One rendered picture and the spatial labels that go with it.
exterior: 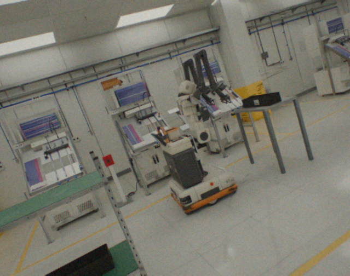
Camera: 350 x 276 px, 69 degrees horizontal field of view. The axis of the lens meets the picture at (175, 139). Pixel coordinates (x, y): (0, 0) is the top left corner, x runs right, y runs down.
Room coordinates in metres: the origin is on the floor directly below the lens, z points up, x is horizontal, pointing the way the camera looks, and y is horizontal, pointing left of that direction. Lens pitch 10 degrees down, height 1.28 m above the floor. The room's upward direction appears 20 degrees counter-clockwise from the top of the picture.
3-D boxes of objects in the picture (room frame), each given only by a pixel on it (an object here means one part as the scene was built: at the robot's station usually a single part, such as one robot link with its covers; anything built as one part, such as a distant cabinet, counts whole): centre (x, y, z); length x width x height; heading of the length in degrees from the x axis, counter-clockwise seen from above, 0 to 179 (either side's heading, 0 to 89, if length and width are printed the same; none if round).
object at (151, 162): (4.41, 0.52, 0.31); 0.70 x 0.65 x 0.62; 109
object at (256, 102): (3.17, -1.17, 0.86); 0.57 x 0.17 x 0.11; 13
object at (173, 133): (2.91, 0.02, 0.87); 0.23 x 0.15 x 0.11; 13
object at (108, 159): (3.74, 1.05, 0.39); 0.24 x 0.24 x 0.78; 19
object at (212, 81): (2.82, -0.59, 1.40); 0.11 x 0.06 x 0.43; 12
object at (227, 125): (4.72, -0.92, 0.65); 1.01 x 0.73 x 1.29; 19
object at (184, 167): (2.91, -0.01, 0.59); 0.55 x 0.34 x 0.83; 13
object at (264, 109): (3.18, -1.19, 0.40); 0.70 x 0.45 x 0.80; 13
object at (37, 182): (3.77, 1.82, 0.66); 1.01 x 0.73 x 1.31; 19
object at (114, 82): (4.56, 0.62, 1.82); 0.68 x 0.30 x 0.20; 109
